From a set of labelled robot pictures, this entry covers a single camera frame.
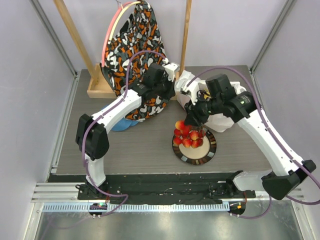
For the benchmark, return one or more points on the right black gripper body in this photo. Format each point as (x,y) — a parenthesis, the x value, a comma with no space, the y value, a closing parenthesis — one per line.
(192,115)

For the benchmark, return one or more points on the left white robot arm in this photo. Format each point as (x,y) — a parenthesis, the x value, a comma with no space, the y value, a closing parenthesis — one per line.
(92,131)

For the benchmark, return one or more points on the blue cloth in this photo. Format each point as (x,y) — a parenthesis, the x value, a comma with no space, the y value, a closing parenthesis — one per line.
(122,125)

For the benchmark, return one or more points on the striped rim ceramic plate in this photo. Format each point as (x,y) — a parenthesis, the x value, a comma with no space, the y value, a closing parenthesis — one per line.
(199,155)

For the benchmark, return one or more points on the red lychee fruit bunch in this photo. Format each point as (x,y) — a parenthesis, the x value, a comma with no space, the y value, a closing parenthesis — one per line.
(188,135)

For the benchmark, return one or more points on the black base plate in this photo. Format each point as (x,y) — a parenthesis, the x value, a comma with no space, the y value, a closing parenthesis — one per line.
(159,189)

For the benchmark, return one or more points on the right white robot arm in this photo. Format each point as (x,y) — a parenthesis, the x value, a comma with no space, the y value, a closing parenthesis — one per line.
(288,169)

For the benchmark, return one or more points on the pink and cream hanger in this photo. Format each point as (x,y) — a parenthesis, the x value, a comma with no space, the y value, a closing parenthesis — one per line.
(121,9)

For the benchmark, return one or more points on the white plastic bag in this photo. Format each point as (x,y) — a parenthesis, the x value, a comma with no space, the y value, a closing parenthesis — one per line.
(231,103)

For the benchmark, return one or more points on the wooden hanger rack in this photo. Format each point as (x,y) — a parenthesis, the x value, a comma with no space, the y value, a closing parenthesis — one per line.
(98,86)

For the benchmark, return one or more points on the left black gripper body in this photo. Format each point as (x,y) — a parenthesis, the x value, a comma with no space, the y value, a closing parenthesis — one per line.
(163,89)

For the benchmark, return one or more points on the camouflage patterned cloth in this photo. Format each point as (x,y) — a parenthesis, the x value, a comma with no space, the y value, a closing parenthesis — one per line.
(129,54)

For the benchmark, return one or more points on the white slotted cable duct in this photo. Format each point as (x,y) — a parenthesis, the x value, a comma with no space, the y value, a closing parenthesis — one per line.
(56,207)

